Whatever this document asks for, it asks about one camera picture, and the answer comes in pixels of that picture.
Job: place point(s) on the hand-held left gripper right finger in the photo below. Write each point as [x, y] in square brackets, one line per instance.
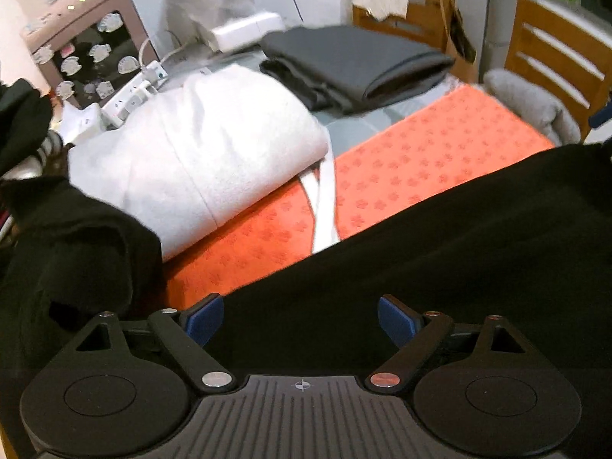
[397, 318]

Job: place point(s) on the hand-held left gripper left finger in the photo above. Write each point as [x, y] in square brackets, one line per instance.
[205, 318]

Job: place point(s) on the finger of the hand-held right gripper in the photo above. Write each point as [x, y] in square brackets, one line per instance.
[602, 117]

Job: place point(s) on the black coat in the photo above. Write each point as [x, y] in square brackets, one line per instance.
[430, 258]

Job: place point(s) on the wooden chair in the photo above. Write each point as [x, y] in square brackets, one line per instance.
[550, 52]

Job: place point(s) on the white fabric belt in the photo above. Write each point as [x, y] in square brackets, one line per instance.
[327, 210]

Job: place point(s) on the black crumpled garment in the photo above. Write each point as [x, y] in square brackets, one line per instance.
[71, 258]

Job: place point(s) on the white folded robe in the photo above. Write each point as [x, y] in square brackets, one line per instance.
[201, 153]

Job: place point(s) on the orange floral table mat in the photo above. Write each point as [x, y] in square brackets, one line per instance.
[420, 153]

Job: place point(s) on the cardboard box with cloth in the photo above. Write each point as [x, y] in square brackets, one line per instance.
[430, 14]

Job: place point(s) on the white power adapter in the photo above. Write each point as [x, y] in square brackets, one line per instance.
[86, 122]

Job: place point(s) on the striped folded garment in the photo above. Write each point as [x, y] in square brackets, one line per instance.
[48, 148]

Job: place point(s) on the white power strip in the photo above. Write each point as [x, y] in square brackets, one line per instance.
[138, 91]

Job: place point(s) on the grey folded garment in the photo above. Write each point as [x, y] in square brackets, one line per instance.
[354, 62]

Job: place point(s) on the black folded trousers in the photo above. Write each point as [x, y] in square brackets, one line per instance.
[21, 124]

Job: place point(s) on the pink cabinet with shells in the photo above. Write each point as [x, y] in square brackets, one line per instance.
[91, 33]

